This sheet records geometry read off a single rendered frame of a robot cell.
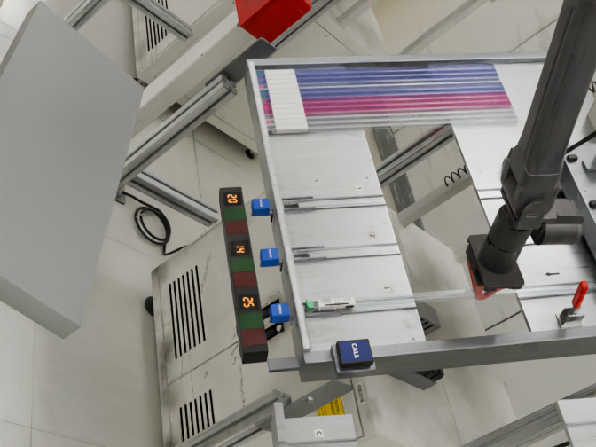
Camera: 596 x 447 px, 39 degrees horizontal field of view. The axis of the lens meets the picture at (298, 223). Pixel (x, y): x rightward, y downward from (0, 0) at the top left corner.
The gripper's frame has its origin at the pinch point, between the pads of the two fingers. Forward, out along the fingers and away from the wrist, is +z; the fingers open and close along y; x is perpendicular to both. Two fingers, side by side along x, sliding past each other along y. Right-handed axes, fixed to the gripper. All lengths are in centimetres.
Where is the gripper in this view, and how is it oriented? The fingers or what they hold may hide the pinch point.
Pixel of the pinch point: (480, 292)
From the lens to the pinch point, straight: 144.4
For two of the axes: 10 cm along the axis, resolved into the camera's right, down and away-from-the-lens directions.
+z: -1.1, 6.3, 7.7
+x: -9.8, 0.5, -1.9
